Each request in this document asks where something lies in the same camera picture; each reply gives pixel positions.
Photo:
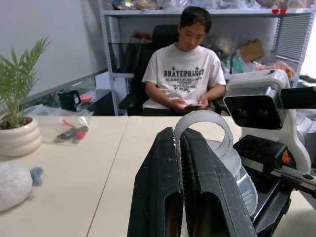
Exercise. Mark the white window blind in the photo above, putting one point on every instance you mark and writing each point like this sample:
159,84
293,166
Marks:
292,35

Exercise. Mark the dark smartphone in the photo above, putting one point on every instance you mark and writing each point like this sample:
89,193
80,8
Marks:
193,106

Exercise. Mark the white plush toy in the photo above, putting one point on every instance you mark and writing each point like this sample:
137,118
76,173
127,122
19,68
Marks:
12,186

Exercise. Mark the clear plastic bag with items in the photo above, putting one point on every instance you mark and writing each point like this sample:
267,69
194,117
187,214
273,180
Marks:
66,128

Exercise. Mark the person's left hand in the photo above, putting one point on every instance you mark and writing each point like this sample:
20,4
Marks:
203,101

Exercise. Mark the dark green electric kettle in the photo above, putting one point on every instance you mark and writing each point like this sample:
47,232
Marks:
68,99

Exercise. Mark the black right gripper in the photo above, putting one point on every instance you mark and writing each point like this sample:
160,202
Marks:
261,153

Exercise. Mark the brown cardboard box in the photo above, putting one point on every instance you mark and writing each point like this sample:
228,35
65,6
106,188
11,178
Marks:
251,50

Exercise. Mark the pink bowl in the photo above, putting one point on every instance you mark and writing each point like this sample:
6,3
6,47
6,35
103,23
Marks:
86,99

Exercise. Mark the white robot camera head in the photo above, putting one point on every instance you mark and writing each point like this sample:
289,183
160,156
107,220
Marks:
255,108

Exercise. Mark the white metal shelf rack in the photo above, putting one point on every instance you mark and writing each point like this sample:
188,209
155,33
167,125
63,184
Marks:
247,29

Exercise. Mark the person's right hand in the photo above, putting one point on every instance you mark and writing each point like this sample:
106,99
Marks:
179,105

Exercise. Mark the person in white t-shirt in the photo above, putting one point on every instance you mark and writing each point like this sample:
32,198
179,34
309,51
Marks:
184,71

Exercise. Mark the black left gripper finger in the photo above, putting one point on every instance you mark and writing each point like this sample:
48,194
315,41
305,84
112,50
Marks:
155,172

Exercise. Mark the black office chair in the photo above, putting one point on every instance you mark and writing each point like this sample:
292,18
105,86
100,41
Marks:
138,74

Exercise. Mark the green palm plant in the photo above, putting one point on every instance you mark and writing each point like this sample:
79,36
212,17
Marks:
17,81

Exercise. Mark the white ribbed plant pot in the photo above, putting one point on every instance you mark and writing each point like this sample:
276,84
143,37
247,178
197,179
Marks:
18,138

